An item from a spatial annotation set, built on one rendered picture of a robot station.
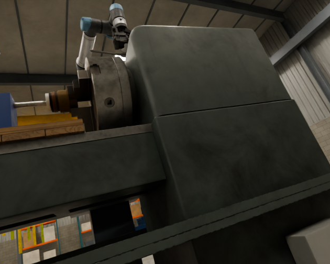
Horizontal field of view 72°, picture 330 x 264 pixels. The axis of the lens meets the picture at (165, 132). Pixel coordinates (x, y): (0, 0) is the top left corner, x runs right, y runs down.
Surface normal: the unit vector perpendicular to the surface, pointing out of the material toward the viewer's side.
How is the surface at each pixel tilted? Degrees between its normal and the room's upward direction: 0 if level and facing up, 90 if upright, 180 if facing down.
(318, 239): 90
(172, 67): 90
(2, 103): 90
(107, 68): 84
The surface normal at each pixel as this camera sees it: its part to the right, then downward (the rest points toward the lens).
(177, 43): 0.29, -0.41
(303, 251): -0.92, 0.15
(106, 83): 0.34, -0.19
